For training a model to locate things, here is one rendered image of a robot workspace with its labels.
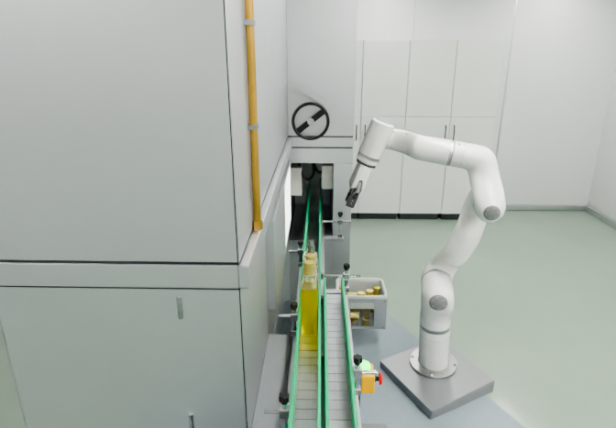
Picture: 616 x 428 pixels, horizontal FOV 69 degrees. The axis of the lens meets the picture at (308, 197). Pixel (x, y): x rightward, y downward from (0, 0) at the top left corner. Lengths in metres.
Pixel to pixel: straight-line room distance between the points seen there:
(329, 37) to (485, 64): 3.29
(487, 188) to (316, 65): 1.29
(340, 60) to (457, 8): 3.57
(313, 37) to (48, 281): 1.83
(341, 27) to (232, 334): 1.82
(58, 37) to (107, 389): 0.86
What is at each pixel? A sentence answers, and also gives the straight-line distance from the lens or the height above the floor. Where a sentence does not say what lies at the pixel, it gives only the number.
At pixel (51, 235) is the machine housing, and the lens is 1.19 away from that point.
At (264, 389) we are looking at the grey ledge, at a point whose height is 1.05.
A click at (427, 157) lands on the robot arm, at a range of 1.62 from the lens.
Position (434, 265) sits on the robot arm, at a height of 1.23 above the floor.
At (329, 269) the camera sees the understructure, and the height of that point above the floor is 0.72.
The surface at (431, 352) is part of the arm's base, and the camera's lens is 1.95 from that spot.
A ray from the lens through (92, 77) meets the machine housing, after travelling 1.04.
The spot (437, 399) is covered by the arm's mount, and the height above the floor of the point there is 0.79.
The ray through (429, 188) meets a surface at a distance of 5.70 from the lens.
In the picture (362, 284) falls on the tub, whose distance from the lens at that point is 2.18.
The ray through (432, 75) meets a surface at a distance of 5.46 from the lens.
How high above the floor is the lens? 2.04
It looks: 18 degrees down
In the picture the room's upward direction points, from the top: straight up
